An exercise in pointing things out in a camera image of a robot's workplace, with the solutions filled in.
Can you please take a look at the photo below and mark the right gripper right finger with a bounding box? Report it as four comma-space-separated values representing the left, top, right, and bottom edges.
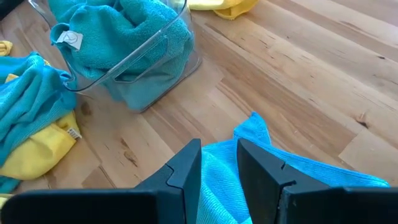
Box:
238, 139, 398, 224

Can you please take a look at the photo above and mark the clear plastic basket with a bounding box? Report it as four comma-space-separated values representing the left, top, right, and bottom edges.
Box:
27, 0, 203, 113

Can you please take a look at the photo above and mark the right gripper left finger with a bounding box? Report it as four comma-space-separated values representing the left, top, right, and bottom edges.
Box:
0, 139, 202, 224

